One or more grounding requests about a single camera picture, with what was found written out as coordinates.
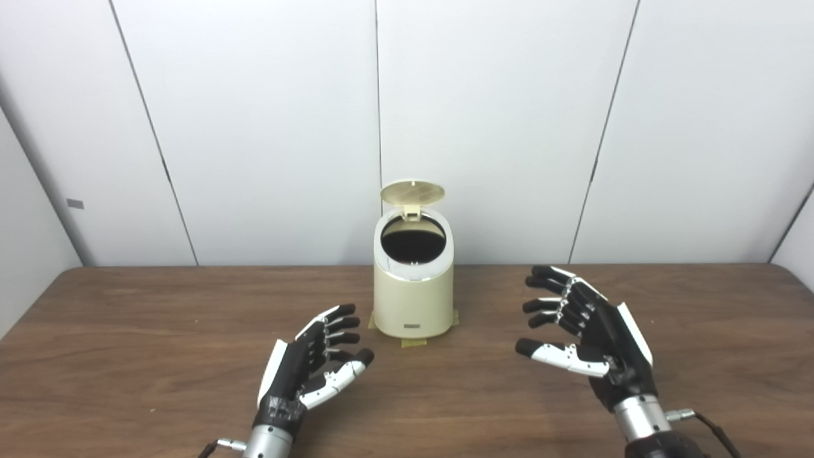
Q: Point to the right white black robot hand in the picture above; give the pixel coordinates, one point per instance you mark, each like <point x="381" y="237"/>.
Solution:
<point x="610" y="343"/>

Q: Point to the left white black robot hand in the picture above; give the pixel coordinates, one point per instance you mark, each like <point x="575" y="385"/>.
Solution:
<point x="292" y="375"/>

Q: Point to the cream-colored bin body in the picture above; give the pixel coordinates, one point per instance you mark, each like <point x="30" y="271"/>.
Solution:
<point x="413" y="299"/>

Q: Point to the cream round bin lid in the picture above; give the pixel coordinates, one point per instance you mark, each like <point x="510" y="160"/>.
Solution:
<point x="412" y="191"/>

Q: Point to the small gray wall tag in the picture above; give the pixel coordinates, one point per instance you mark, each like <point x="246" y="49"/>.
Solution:
<point x="75" y="203"/>

